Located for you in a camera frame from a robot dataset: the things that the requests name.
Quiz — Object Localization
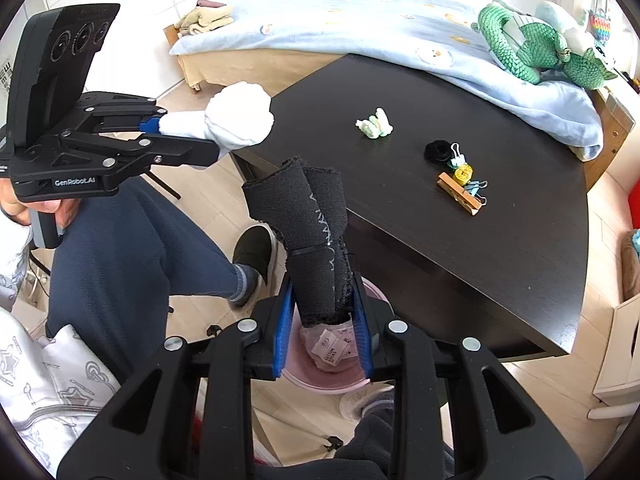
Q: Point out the white cotton socks box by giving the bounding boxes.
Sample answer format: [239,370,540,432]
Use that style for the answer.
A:
[299,321,359,374]

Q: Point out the black socks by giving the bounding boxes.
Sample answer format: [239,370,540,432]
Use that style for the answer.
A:
[243,157,352,327]

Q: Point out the wooden clothespin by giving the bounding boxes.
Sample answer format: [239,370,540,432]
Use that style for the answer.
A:
[437,172,483,216]

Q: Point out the yellow tape roll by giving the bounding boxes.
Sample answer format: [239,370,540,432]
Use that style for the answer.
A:
[454,164,473,186]

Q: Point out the black hair scrunchie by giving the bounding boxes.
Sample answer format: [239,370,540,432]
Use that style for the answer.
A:
[424,140,454,166]

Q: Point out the green white twisted sock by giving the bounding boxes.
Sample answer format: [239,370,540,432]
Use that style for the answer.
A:
[355,107,394,140]

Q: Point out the teal binder clip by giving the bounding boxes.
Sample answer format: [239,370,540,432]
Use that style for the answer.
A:
[448,142,466,169]

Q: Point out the pink trash bin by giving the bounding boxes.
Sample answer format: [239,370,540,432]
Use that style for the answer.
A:
[278,275,390,396]

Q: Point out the person left hand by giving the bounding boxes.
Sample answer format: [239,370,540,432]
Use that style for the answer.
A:
[0,178,80,229]

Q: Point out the folded beige towels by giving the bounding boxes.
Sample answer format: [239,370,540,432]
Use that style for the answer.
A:
[174,4,233,37]

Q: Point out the black wooden table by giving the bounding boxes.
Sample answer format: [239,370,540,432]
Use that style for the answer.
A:
[233,55,589,361]

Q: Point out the blue binder clip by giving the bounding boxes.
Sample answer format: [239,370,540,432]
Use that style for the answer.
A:
[463,180,488,206]

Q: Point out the white drawer cabinet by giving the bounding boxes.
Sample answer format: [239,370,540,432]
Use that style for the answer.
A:
[587,296,639,420]

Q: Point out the light blue blanket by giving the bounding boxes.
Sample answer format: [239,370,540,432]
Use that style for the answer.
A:
[170,0,604,162]

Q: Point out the green dragon plush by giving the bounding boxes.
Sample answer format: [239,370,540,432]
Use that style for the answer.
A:
[472,0,617,90]

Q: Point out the light blue plush pillow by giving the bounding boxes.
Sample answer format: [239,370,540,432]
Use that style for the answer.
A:
[535,1,580,34]

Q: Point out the rainbow knitted bag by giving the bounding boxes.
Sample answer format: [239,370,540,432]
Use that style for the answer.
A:
[588,10,611,47]

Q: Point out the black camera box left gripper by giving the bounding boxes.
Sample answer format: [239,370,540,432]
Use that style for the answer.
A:
[6,3,120,148]

